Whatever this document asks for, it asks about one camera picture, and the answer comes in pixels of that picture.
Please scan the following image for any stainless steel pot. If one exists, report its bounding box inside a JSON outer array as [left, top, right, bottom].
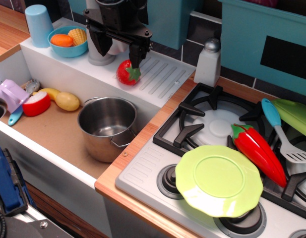
[[77, 97, 137, 163]]

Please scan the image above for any yellow toy banana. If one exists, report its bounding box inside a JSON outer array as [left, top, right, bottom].
[[38, 88, 60, 101]]

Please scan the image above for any lime green plastic plate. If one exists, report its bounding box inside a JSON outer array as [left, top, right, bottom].
[[175, 145, 263, 218]]

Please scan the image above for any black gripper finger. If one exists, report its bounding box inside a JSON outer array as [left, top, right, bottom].
[[89, 25, 113, 56], [129, 42, 147, 68]]

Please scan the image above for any teal cabinet box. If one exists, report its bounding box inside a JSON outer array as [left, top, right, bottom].
[[69, 0, 202, 55], [221, 0, 306, 96]]

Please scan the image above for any orange toy carrot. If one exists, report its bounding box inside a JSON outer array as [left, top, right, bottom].
[[50, 34, 74, 47]]

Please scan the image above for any blue handled grey spatula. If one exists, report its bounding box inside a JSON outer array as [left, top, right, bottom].
[[261, 98, 306, 164]]

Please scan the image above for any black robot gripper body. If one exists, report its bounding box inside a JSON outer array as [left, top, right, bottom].
[[83, 0, 152, 52]]

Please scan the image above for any green plastic lid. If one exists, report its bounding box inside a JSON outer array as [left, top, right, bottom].
[[272, 99, 306, 136]]

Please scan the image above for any yellow toy corn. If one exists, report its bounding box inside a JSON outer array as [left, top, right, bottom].
[[67, 28, 87, 46]]

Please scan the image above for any blue clamp device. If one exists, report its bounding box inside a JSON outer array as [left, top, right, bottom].
[[0, 147, 37, 217]]

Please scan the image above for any blue plastic bowl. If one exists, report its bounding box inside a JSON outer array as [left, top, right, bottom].
[[48, 26, 88, 58]]

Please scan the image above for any black stove grate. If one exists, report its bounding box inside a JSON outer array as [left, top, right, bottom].
[[153, 83, 306, 219]]

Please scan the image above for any grey stove knob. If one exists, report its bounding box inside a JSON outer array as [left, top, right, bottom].
[[157, 164, 183, 200], [213, 203, 267, 238]]

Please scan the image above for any teal handled strainer spoon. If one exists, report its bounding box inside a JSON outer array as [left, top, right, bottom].
[[8, 79, 40, 126]]

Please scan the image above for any yellow toy potato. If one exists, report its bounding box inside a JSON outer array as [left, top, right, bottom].
[[55, 92, 80, 112]]

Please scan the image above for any purple plastic cup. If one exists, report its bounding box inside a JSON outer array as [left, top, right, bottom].
[[0, 79, 30, 113]]

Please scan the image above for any red toy apple half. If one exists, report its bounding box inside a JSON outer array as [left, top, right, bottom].
[[22, 91, 51, 117]]

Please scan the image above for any teal cabinet box left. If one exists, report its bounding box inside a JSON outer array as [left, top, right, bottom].
[[69, 0, 202, 55]]

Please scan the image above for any white salt shaker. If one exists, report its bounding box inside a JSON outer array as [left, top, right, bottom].
[[194, 38, 221, 87]]

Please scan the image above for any teal cabinet box right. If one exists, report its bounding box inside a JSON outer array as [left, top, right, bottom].
[[221, 0, 306, 96]]

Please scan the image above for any red toy chili pepper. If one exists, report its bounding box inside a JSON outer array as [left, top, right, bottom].
[[231, 124, 287, 187]]

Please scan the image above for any red toy strawberry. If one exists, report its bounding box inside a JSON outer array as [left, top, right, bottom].
[[116, 59, 141, 86]]

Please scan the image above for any grey toy faucet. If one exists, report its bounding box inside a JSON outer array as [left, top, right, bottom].
[[85, 0, 130, 66]]

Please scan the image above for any light blue plastic cup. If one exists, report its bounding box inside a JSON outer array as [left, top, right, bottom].
[[25, 4, 54, 48]]

